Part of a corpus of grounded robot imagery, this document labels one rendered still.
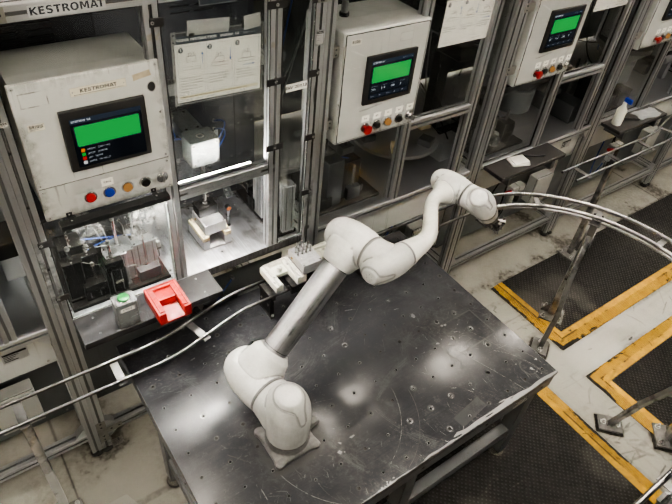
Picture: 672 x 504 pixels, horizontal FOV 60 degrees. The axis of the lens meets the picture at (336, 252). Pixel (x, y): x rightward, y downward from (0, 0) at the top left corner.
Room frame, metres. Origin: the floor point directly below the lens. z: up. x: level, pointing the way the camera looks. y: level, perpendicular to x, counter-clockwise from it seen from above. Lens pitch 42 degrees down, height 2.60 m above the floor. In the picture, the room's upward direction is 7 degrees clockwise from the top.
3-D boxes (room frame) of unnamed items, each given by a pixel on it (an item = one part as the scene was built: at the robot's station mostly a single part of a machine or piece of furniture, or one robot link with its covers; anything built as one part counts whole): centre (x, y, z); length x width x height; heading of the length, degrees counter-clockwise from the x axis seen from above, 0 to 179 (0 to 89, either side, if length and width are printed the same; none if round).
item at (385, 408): (1.50, -0.08, 0.66); 1.50 x 1.06 x 0.04; 130
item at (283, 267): (1.84, 0.13, 0.84); 0.36 x 0.14 x 0.10; 130
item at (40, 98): (1.58, 0.83, 1.60); 0.42 x 0.29 x 0.46; 130
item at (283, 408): (1.12, 0.10, 0.85); 0.18 x 0.16 x 0.22; 48
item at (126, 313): (1.39, 0.74, 0.97); 0.08 x 0.08 x 0.12; 40
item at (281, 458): (1.12, 0.08, 0.71); 0.22 x 0.18 x 0.06; 130
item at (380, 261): (1.48, -0.17, 1.25); 0.18 x 0.14 x 0.13; 138
